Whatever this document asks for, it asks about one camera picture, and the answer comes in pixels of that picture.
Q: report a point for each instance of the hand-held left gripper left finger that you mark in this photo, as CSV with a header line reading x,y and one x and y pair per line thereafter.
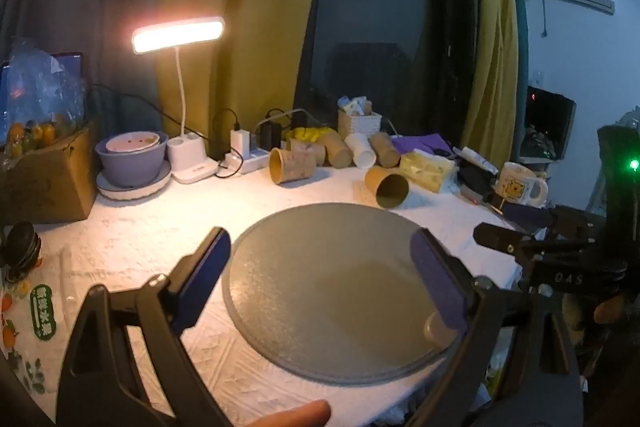
x,y
202,277

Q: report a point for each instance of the white printed mug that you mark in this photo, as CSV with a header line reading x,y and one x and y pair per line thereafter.
x,y
517,184

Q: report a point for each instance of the plastic bag of oranges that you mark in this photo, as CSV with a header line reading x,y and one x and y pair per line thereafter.
x,y
40,107

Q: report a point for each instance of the dark window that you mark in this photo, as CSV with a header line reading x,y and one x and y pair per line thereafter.
x,y
390,7

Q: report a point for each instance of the grey round mat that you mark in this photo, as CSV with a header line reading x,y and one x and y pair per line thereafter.
x,y
325,287

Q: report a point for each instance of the white desk lamp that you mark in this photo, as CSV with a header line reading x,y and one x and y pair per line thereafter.
x,y
177,34

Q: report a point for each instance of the black power adapter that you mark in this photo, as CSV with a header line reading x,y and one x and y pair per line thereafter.
x,y
269,134

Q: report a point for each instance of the green label plastic bag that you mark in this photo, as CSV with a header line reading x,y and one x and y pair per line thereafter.
x,y
42,312

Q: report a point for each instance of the white textured table cover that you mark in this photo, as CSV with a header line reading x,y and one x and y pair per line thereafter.
x,y
150,232

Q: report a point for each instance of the black monitor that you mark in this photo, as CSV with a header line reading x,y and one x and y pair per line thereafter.
x,y
547,122

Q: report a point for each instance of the white charger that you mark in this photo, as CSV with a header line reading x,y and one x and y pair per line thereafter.
x,y
240,142

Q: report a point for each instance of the yellow tissue pack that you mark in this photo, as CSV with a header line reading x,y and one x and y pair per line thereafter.
x,y
427,169

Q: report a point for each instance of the white woven basket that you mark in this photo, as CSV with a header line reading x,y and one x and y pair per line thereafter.
x,y
360,124

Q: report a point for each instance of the black pouch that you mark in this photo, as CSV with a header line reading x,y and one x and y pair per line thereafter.
x,y
475,182

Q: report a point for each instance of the white paper cup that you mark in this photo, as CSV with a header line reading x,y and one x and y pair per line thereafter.
x,y
361,150

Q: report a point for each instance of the yellow cloth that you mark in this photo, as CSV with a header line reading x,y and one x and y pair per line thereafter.
x,y
305,134

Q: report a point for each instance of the person's right hand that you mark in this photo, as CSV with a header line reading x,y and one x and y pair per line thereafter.
x,y
611,308

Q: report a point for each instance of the brown paper cup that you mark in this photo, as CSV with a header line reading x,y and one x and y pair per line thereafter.
x,y
387,187
385,149
337,149
307,152
292,167

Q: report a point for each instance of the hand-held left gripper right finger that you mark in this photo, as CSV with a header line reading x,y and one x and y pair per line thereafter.
x,y
442,282

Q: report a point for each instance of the white plate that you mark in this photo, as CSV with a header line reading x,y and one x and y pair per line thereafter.
x,y
150,189

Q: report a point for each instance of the person's left hand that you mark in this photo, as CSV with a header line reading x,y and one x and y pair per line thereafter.
x,y
295,414

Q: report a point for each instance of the purple bowl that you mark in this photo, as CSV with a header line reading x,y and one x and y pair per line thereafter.
x,y
132,167

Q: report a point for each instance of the white power strip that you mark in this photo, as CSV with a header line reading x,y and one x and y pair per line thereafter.
x,y
250,162

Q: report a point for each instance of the pink bowl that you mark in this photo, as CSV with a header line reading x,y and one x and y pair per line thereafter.
x,y
132,143

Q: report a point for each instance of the cardboard box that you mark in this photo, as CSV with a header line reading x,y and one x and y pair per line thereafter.
x,y
45,187

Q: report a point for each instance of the purple cloth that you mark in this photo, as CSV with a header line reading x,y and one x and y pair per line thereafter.
x,y
422,143

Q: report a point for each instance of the white tube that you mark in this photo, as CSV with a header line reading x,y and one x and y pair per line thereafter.
x,y
477,157

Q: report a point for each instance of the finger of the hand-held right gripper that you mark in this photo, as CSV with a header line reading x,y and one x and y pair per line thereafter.
x,y
500,239
530,216

